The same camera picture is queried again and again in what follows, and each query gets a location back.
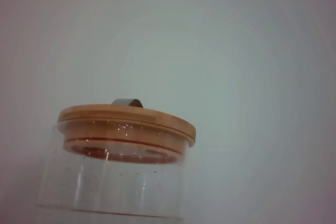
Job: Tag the round bamboo jar lid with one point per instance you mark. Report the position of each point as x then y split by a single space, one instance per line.
126 121

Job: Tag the glass water dispenser jar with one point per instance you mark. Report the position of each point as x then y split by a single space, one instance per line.
118 190

